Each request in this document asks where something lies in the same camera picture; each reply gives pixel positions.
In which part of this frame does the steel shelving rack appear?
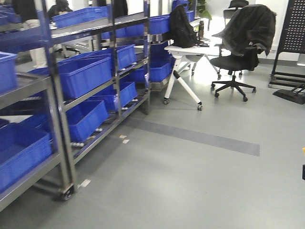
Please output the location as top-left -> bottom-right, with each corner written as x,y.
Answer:
0,0 -> 176,212

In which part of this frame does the blue bin shelf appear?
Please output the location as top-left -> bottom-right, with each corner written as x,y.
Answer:
66,100 -> 109,142
27,56 -> 113,100

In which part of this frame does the dark jacket on chair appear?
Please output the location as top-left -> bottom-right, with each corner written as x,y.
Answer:
213,4 -> 276,56

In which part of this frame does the black perforated pegboard stand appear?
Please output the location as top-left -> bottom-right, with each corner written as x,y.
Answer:
268,0 -> 305,104

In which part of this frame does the blue bin middle shelf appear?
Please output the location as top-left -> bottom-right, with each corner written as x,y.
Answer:
27,56 -> 113,100

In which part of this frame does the white folding desk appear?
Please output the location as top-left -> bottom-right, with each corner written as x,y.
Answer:
163,18 -> 229,112

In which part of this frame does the blue bin bottom left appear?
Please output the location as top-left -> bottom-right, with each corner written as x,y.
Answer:
0,123 -> 52,193

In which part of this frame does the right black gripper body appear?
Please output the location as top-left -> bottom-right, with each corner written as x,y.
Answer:
302,164 -> 305,180

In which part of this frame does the black backpack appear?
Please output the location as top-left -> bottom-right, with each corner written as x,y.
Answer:
169,4 -> 197,48

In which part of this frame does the blue bin lower shelf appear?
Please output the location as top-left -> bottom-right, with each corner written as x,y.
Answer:
66,100 -> 109,142

